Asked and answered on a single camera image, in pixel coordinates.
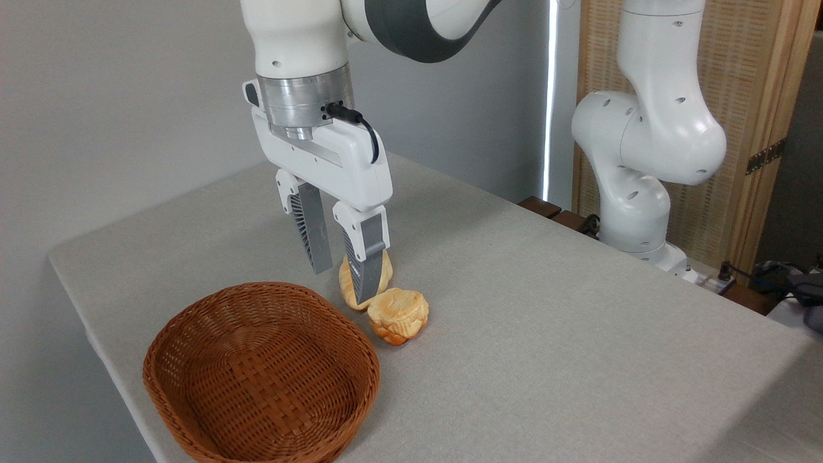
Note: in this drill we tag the grey tablecloth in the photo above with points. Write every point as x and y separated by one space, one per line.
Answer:
546 321

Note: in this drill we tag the long twisted bread loaf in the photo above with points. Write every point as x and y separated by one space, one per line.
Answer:
347 288

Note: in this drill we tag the metal screen hinge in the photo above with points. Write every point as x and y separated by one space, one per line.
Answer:
765 156

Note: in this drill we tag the wooden rattan folding screen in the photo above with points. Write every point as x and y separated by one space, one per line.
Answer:
746 77

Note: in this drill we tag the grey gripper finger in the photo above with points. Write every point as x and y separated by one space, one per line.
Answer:
315 231
371 247

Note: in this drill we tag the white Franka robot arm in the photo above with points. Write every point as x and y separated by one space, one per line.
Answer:
649 128

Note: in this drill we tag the dark grey bundled bag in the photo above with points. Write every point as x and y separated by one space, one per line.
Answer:
804 289

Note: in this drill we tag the round golden bread roll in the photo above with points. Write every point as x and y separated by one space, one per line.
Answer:
398 315

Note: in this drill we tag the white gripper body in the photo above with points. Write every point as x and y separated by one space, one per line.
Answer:
334 164

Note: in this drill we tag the brown woven wicker basket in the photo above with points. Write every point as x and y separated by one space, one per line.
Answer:
257 379

